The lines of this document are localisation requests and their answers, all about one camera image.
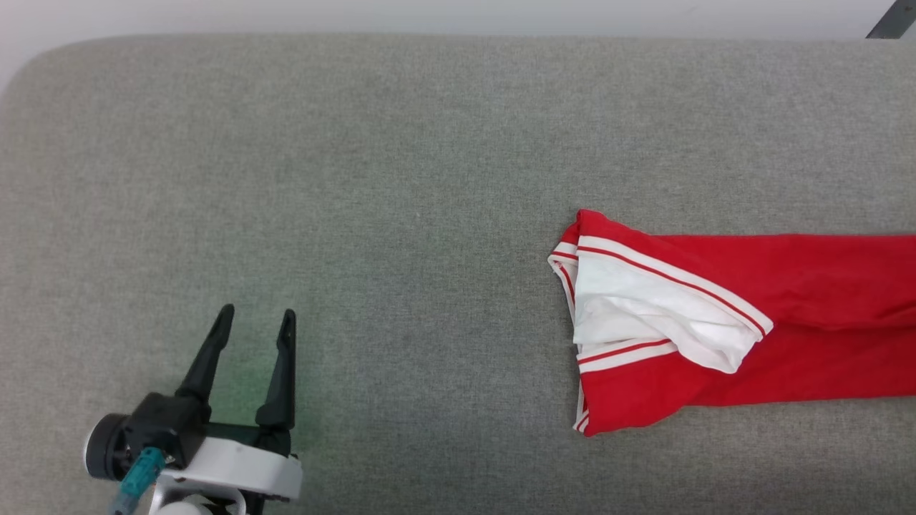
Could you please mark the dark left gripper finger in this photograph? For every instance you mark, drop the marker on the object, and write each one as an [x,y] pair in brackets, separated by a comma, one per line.
[207,365]
[283,386]

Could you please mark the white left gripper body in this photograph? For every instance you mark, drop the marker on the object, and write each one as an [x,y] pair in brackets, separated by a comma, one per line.
[236,468]

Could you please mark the red and white basketball jersey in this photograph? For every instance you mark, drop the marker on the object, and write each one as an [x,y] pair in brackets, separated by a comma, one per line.
[809,300]

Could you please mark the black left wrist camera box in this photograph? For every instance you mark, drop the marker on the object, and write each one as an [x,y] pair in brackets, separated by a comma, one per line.
[168,425]

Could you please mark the dark grey metal bracket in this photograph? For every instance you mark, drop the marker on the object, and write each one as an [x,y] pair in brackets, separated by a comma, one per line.
[894,20]

